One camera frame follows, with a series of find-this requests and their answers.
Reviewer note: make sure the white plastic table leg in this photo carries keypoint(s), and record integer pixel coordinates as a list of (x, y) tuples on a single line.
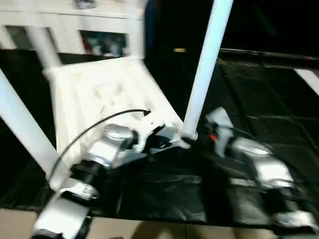
[(42, 47), (204, 62), (137, 37), (20, 112)]

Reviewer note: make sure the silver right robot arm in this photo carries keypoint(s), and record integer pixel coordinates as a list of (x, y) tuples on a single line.
[(269, 169)]

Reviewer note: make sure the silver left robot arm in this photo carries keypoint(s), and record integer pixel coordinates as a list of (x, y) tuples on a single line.
[(109, 147)]

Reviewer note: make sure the black mat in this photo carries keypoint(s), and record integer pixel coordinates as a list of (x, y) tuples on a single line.
[(249, 112)]

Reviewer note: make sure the white flat board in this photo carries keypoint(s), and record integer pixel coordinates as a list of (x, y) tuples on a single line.
[(309, 78)]

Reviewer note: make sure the black box gold label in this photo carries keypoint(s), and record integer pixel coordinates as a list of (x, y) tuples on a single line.
[(169, 25)]

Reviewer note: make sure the white cabinet glass doors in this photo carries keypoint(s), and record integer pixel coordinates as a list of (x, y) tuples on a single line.
[(69, 22)]

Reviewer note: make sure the speckled ornament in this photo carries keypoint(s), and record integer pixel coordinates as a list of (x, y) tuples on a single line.
[(84, 3)]

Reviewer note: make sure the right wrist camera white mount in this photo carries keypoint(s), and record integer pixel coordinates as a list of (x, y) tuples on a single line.
[(219, 117)]

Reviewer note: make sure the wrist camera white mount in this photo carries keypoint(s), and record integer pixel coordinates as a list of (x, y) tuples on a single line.
[(149, 122), (219, 117)]

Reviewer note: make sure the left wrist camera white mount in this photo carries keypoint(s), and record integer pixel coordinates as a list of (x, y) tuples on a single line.
[(149, 122)]

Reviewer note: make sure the silver metal rail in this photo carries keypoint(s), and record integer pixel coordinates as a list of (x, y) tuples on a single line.
[(269, 54)]

